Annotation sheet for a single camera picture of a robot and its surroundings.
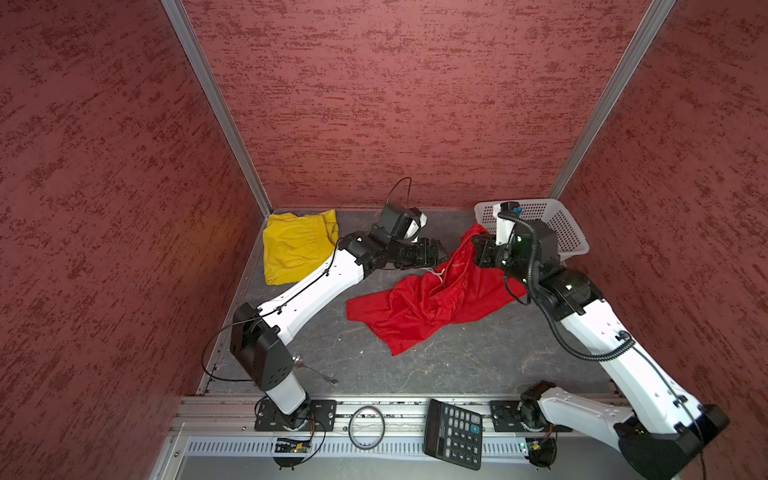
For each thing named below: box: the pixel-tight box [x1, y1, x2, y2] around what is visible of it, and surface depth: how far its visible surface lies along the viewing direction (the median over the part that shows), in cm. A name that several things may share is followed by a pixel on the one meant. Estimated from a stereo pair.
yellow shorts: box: [263, 209, 339, 286], surface depth 112 cm
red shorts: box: [346, 225, 528, 356], surface depth 89 cm
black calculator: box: [424, 398, 483, 471], surface depth 71 cm
